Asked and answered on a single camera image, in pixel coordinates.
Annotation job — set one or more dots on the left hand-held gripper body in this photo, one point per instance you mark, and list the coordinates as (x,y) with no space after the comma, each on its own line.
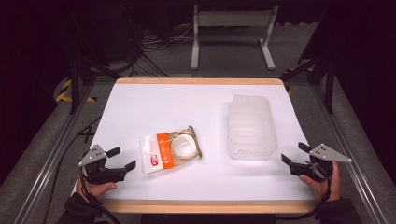
(93,169)

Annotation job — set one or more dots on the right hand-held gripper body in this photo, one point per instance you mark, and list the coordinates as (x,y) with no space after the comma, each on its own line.
(323,155)

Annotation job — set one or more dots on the orange and white snack packet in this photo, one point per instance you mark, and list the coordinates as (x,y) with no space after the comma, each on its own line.
(169,151)

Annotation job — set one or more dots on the translucent plastic container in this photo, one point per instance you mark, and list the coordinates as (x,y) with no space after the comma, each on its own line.
(252,127)

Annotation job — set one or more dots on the person's left hand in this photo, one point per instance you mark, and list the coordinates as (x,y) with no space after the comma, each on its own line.
(95,189)

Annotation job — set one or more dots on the person's right hand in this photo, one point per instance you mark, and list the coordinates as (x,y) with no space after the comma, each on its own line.
(328,191)

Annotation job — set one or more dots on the black metal stand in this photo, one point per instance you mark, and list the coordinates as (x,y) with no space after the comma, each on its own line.
(329,84)
(74,84)

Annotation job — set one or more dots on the yellow black hazard tape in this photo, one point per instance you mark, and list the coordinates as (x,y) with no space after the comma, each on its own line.
(63,91)

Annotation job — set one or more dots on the white table mat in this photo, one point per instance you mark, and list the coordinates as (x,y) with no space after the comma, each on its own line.
(193,105)

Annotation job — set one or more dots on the aluminium rail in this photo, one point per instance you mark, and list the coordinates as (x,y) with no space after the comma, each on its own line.
(51,155)
(351,146)

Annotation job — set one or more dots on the white metal stand frame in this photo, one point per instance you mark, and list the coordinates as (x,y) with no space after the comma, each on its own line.
(233,18)

